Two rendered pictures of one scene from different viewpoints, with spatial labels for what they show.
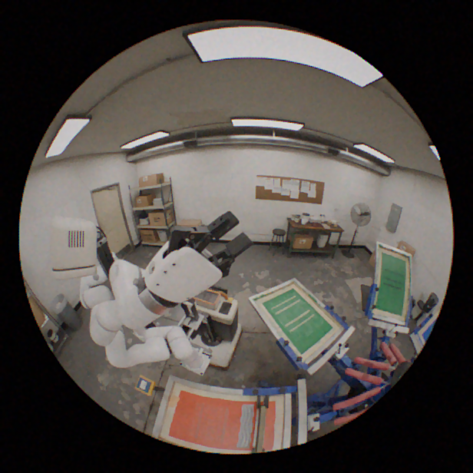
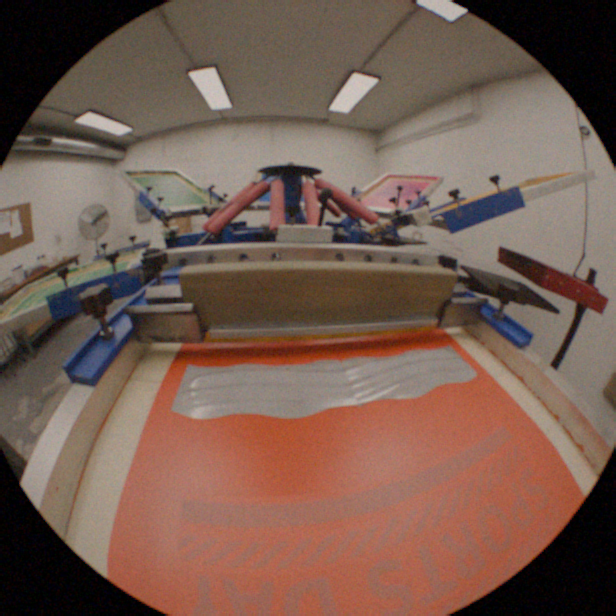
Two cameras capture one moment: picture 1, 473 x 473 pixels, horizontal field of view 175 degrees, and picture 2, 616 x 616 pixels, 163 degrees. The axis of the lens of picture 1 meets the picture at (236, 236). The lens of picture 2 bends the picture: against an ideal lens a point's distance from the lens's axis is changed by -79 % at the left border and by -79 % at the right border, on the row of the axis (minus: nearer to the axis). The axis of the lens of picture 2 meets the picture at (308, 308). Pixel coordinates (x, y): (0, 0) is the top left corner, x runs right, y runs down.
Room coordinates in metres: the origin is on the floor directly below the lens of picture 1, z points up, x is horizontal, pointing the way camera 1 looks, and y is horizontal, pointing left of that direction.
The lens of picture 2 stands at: (-0.19, 0.09, 1.12)
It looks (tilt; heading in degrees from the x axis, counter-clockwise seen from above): 26 degrees down; 254
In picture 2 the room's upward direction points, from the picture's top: 3 degrees clockwise
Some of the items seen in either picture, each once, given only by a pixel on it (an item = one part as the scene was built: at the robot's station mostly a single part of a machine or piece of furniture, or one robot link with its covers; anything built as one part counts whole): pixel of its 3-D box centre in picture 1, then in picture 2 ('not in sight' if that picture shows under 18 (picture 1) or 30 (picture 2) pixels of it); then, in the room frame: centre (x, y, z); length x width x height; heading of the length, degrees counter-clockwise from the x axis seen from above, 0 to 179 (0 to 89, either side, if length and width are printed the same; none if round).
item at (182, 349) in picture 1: (182, 348); not in sight; (0.19, 0.25, 1.37); 0.13 x 0.10 x 0.16; 36
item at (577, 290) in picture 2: not in sight; (556, 278); (-1.52, -0.14, 1.06); 0.61 x 0.46 x 0.12; 144
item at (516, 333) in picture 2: not in sight; (463, 310); (-0.56, -0.13, 0.98); 0.30 x 0.05 x 0.07; 84
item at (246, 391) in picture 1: (266, 391); (143, 322); (-0.01, -0.19, 0.98); 0.30 x 0.05 x 0.07; 84
